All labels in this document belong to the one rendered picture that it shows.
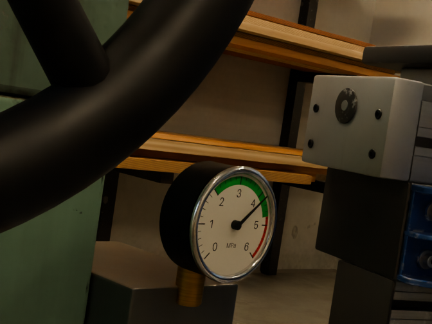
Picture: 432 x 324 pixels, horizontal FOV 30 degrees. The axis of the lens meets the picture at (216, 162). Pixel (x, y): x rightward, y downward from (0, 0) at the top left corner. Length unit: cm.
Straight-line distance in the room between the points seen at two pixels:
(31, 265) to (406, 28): 389
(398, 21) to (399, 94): 357
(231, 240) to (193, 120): 316
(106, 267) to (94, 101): 27
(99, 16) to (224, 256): 14
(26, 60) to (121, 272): 13
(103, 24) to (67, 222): 11
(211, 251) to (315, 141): 41
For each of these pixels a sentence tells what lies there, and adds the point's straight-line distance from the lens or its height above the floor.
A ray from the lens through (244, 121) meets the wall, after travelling 378.
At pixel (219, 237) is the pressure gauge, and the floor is 65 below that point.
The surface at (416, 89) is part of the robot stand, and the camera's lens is 74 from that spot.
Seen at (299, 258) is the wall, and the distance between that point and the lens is 419.
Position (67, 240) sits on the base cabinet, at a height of 64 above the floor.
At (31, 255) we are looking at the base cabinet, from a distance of 43.
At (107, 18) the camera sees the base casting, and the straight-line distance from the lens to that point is 44.
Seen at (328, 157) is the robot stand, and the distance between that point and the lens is 79.
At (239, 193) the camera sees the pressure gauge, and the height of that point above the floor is 68.
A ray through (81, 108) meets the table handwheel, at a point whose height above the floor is 71.
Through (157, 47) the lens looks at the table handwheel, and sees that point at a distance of 22.
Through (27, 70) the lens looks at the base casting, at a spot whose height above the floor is 72.
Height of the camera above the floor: 71
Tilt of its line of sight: 3 degrees down
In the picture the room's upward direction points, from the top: 8 degrees clockwise
